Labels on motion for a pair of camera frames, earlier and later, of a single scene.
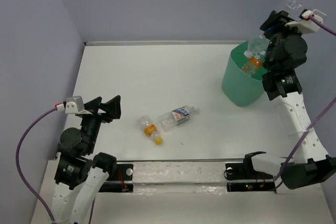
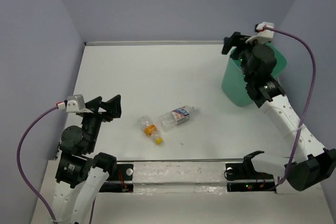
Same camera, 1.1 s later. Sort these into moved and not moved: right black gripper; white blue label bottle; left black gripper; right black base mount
Moved: right black gripper
Not moved: left black gripper; white blue label bottle; right black base mount
